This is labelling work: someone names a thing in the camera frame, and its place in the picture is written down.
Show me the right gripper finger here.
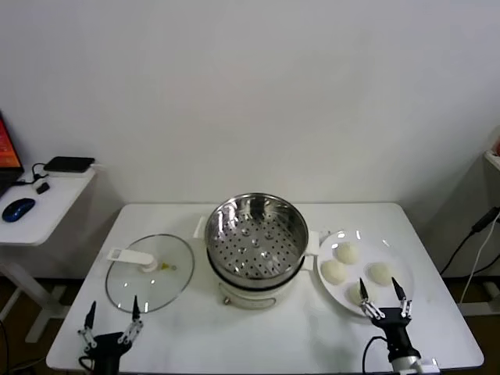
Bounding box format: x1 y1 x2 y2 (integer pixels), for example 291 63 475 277
390 276 413 319
358 277 384 320

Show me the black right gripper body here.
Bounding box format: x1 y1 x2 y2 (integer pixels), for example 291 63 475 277
370 307 421 363

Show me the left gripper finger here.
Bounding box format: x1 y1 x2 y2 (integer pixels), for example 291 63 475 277
77 300 98 351
118 295 145 345

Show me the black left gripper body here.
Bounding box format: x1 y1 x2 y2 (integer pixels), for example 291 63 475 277
89 331 133 375

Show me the white steamed baozi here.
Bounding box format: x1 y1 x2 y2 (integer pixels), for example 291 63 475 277
345 283 376 308
368 262 394 286
335 241 361 265
320 259 348 286

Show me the stainless steel steamer basket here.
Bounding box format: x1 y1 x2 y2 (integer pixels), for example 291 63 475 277
204 191 309 288

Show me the steel steamer pot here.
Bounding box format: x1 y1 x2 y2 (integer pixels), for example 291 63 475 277
193 216 331 313

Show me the white round plate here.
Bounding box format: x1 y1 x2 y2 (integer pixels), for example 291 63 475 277
315 228 415 318

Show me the white side desk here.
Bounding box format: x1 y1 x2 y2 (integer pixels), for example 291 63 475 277
0 163 98 345

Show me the blue computer mouse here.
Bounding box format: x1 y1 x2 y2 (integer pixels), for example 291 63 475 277
2 198 36 223

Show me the black flat box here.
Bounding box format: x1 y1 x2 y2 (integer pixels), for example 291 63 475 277
42 156 96 174

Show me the laptop with red screen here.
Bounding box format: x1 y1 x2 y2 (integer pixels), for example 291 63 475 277
0 110 27 198

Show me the glass lid with white handle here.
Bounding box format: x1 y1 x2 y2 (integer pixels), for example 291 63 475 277
105 233 195 314

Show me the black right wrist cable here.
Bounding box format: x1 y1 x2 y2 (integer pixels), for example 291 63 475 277
361 334 388 375

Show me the white hanging cable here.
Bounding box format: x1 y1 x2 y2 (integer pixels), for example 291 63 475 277
459 216 500 305

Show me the black cable with plug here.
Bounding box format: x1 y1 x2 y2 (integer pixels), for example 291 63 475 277
440 206 500 275

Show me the thin black desk cable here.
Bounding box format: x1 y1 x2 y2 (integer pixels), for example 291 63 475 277
9 162 50 188

